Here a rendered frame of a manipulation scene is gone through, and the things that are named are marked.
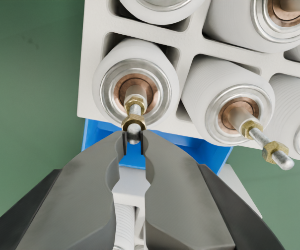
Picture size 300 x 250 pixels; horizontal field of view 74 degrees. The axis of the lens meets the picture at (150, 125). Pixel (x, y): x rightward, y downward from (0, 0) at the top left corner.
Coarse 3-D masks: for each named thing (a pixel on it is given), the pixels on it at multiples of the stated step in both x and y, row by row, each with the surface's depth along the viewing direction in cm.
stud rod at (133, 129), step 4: (136, 104) 18; (132, 108) 17; (136, 108) 17; (140, 108) 18; (132, 112) 16; (136, 112) 16; (140, 112) 17; (132, 124) 14; (136, 124) 14; (128, 128) 14; (132, 128) 14; (136, 128) 14; (140, 128) 14; (128, 132) 14; (132, 132) 13; (136, 132) 13; (140, 132) 14; (128, 136) 13; (132, 136) 13; (136, 136) 13; (140, 136) 13; (128, 140) 13; (132, 140) 13; (136, 140) 13; (140, 140) 14
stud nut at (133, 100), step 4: (132, 96) 18; (128, 100) 18; (132, 100) 18; (136, 100) 18; (140, 100) 18; (128, 104) 18; (132, 104) 18; (140, 104) 18; (144, 104) 18; (128, 108) 18; (144, 108) 18; (128, 112) 18; (144, 112) 18
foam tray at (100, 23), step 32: (96, 0) 23; (96, 32) 25; (128, 32) 25; (160, 32) 25; (192, 32) 25; (96, 64) 26; (256, 64) 28; (288, 64) 28; (160, 128) 31; (192, 128) 32
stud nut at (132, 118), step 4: (128, 116) 15; (132, 116) 14; (136, 116) 15; (140, 116) 15; (124, 120) 15; (128, 120) 14; (132, 120) 14; (136, 120) 14; (140, 120) 14; (144, 120) 15; (124, 124) 14; (128, 124) 14; (140, 124) 14; (144, 124) 14; (124, 128) 14; (144, 128) 14
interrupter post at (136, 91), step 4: (128, 88) 21; (132, 88) 20; (136, 88) 20; (140, 88) 20; (128, 92) 19; (132, 92) 19; (136, 92) 19; (140, 92) 19; (144, 92) 20; (128, 96) 18; (136, 96) 18; (140, 96) 18; (144, 96) 19; (124, 100) 19; (144, 100) 18; (124, 104) 19; (124, 108) 19
